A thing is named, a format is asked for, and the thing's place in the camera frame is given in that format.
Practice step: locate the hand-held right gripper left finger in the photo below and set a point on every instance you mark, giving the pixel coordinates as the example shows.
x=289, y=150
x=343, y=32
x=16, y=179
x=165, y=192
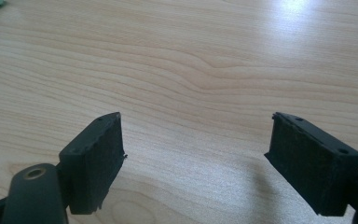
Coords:
x=96, y=168

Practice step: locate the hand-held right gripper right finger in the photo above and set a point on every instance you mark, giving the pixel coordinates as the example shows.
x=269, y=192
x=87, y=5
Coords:
x=310, y=168

